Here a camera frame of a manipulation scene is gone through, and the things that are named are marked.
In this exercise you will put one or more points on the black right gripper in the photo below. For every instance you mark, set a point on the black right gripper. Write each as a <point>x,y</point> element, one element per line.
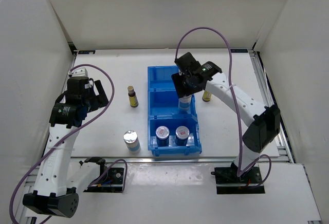
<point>178,81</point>

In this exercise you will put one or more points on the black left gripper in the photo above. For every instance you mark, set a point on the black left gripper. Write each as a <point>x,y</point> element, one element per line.
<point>101,100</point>

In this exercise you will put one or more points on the white bead jar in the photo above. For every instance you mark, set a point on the white bead jar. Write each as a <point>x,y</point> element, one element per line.
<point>131,141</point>
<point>184,103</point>

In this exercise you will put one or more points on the sauce jar white lid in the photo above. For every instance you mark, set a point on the sauce jar white lid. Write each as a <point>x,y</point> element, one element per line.
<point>181,135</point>
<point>162,136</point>

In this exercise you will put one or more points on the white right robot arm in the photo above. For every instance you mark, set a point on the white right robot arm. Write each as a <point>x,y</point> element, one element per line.
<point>258,124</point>

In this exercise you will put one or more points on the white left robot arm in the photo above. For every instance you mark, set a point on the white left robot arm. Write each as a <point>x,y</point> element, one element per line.
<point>53,195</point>

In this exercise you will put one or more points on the yellow label bottle right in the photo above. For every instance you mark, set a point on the yellow label bottle right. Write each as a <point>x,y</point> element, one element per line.
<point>206,96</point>

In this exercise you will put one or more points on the yellow label bottle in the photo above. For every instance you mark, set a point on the yellow label bottle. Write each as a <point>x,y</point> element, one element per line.
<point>206,96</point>
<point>132,96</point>

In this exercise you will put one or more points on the blue three-compartment plastic bin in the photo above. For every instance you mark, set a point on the blue three-compartment plastic bin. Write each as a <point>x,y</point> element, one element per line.
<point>163,111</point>

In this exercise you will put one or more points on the yellow label bottle left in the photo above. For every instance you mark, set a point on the yellow label bottle left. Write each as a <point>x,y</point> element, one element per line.
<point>132,96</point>

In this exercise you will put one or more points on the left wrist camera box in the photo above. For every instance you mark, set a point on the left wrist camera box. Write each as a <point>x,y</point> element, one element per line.
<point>79,72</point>

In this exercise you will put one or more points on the left side aluminium rail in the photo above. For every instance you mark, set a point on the left side aluminium rail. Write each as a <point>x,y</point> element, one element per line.
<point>64,88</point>

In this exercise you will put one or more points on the aluminium table edge rail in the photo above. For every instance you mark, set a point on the aluminium table edge rail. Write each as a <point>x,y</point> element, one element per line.
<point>282,158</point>

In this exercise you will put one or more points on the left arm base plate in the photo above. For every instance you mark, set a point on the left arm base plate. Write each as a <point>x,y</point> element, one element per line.
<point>111,179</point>

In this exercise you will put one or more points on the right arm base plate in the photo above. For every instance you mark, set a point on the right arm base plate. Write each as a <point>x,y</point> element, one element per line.
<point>228,183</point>

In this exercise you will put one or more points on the right side aluminium rail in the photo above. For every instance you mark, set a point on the right side aluminium rail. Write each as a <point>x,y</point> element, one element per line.
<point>282,140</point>

